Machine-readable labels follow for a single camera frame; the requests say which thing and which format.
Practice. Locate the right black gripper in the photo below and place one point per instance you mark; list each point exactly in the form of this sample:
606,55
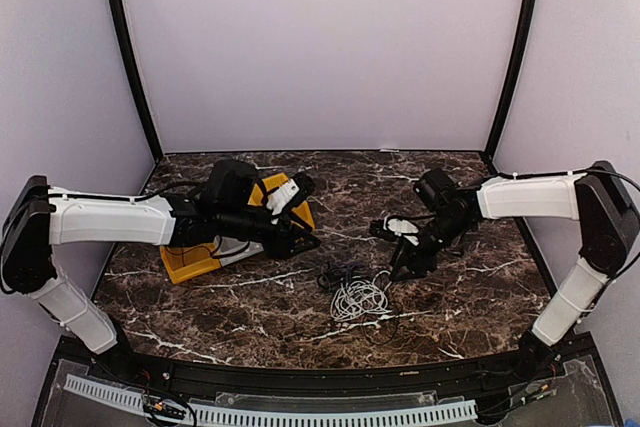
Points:
413,258

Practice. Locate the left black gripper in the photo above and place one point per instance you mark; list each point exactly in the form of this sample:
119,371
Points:
280,246

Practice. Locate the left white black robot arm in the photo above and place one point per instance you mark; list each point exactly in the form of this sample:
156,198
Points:
231,222

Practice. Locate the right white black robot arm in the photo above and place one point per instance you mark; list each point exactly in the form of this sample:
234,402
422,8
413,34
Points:
595,197

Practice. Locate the yellow bin near back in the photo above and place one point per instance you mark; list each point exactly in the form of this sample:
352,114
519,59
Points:
300,214

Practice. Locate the yellow bin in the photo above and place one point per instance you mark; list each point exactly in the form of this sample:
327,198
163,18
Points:
300,214
185,263

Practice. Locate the white plastic bin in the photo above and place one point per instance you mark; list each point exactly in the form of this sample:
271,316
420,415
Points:
232,250

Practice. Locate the yellow bin near front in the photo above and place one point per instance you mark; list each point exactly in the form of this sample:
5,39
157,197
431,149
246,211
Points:
185,263

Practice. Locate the small circuit board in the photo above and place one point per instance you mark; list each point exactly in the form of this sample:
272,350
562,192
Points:
158,407

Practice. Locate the black front rail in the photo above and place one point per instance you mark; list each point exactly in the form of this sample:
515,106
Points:
481,376

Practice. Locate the white slotted cable duct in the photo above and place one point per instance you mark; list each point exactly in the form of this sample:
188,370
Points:
263,412

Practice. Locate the right black frame post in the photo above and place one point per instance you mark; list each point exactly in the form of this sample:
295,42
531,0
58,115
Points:
517,54

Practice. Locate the black frame post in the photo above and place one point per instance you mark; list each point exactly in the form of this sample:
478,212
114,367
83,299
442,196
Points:
134,79
517,54

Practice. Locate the left black frame post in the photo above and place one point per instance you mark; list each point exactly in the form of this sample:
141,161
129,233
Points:
134,79

